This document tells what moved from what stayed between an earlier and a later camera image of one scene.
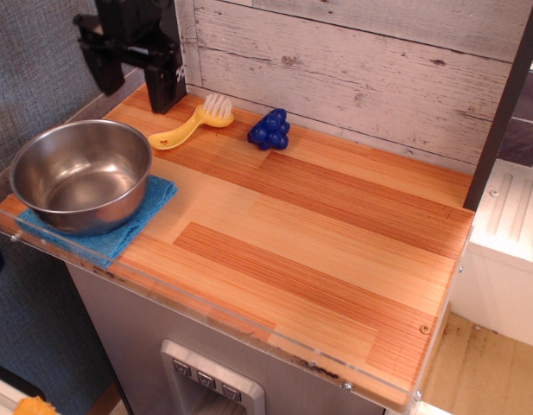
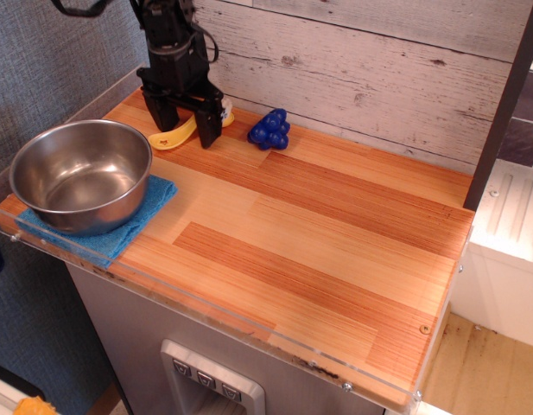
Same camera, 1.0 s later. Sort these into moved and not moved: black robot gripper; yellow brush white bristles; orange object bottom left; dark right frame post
Moved: black robot gripper
Not moved: yellow brush white bristles; orange object bottom left; dark right frame post
